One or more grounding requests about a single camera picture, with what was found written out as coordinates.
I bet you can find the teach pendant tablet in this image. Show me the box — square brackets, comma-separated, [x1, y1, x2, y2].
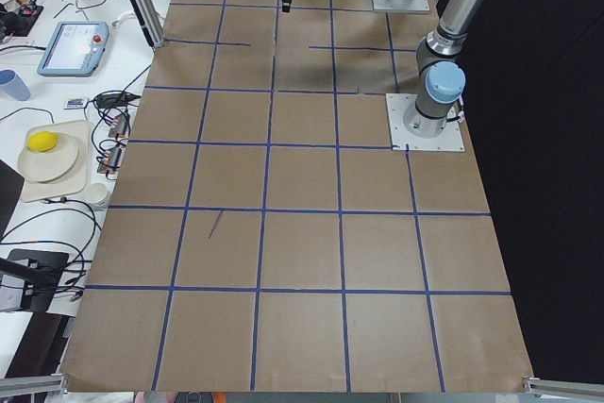
[37, 21, 109, 77]

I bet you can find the beige tray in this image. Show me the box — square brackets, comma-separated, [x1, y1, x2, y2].
[17, 120, 91, 202]

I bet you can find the yellow lemon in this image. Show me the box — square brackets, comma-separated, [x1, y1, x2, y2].
[26, 131, 59, 153]

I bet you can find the blue plastic cup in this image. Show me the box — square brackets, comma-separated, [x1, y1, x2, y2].
[0, 69, 31, 101]

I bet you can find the beige plate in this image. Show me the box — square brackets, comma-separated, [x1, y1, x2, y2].
[17, 134, 78, 182]

